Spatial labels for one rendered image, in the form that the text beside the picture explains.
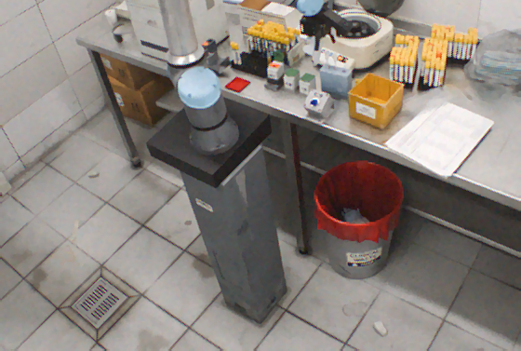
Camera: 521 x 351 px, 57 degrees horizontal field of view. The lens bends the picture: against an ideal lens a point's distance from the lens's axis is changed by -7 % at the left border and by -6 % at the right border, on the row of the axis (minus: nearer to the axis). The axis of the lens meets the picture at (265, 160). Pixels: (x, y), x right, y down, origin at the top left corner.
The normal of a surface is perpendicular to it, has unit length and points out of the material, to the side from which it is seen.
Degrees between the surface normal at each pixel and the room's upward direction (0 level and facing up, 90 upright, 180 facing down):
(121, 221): 0
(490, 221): 0
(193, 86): 10
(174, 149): 4
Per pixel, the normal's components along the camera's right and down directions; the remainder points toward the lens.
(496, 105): -0.12, -0.71
